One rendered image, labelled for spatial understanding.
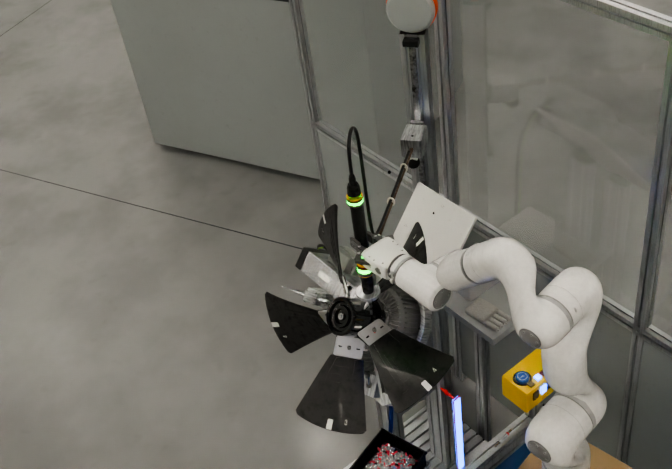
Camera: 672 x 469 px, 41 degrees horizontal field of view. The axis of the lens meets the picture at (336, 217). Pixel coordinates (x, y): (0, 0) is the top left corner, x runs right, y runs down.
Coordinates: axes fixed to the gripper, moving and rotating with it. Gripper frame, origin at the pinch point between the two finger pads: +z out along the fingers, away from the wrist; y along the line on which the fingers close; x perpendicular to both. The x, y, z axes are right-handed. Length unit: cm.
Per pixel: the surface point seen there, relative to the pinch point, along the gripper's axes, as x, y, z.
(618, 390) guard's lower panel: -92, 70, -38
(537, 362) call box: -49, 32, -35
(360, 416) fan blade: -60, -14, -6
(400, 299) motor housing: -38.8, 15.2, 5.8
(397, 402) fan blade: -42.6, -10.1, -20.9
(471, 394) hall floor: -156, 68, 32
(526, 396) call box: -50, 21, -41
